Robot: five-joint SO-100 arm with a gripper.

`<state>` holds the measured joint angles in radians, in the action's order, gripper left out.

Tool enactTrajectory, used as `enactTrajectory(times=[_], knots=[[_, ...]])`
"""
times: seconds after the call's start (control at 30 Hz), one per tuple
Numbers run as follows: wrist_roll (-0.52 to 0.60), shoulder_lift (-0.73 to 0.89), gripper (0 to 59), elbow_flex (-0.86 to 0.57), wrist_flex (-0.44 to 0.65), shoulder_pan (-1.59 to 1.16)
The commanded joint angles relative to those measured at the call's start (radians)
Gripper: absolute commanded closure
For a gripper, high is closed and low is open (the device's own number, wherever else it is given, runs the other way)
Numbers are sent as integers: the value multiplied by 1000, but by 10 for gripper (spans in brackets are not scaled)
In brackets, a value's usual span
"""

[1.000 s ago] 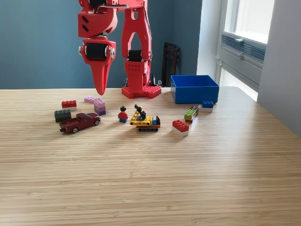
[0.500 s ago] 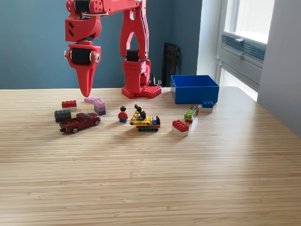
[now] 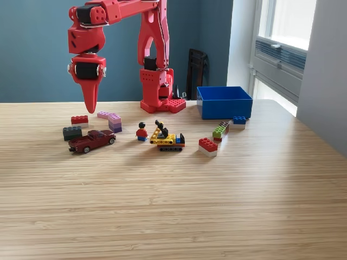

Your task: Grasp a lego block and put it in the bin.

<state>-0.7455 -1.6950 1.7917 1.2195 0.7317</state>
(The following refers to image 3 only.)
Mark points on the red on white brick stack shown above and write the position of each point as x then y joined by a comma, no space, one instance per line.
79,119
207,145

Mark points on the purple brick stack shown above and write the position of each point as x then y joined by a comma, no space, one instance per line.
115,126

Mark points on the blue plastic bin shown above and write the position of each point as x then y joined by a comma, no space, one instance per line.
225,109

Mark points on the flat pink toy brick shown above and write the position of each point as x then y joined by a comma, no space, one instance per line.
103,114

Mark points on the dark grey toy brick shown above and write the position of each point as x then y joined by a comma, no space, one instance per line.
71,134

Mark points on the dark red toy pickup truck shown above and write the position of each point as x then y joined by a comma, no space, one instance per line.
90,140

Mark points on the toy figure red shirt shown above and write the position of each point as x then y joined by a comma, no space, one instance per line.
141,133

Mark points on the small yellow toy digger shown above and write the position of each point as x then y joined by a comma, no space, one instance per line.
165,139

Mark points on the black table clamp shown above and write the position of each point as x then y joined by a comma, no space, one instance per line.
177,93

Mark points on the black chair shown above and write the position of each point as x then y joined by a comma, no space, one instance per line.
198,75

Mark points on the green brown red brick stack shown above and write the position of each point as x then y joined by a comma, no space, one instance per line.
219,131

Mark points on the blue on white brick stack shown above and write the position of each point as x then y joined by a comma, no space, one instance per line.
239,120

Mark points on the grey window vent grille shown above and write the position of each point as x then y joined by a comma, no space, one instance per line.
290,58

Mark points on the white window frame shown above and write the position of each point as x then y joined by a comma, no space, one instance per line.
287,19

